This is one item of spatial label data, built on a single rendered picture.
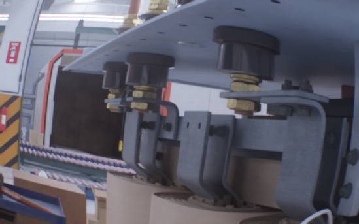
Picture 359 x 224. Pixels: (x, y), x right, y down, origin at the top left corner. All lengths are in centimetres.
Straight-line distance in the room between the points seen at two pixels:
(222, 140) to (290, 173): 39
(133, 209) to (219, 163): 37
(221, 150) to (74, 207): 125
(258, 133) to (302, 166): 30
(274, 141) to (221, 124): 23
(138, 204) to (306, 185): 78
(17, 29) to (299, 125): 1081
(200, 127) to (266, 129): 17
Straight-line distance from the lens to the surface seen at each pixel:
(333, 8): 63
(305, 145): 79
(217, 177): 119
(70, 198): 236
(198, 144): 117
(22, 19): 1155
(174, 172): 159
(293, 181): 81
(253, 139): 109
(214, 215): 107
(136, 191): 150
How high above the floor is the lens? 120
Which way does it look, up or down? 2 degrees up
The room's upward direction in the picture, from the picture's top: 7 degrees clockwise
